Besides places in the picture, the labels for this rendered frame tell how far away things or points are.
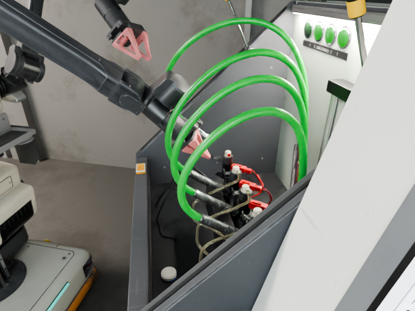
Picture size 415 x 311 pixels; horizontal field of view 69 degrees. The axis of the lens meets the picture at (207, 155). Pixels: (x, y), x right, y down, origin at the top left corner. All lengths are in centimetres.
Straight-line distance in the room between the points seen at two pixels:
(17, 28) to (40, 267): 130
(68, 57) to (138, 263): 46
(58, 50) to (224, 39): 172
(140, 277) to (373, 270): 48
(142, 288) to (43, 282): 107
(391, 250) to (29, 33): 66
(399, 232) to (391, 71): 16
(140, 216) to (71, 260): 96
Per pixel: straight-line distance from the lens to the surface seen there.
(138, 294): 67
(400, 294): 33
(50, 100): 308
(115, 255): 211
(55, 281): 169
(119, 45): 89
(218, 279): 52
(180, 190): 52
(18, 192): 137
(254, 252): 50
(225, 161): 78
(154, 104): 72
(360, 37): 44
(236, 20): 77
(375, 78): 38
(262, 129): 115
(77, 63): 70
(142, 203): 89
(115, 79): 69
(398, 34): 38
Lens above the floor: 148
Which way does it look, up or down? 29 degrees down
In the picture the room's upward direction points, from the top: straight up
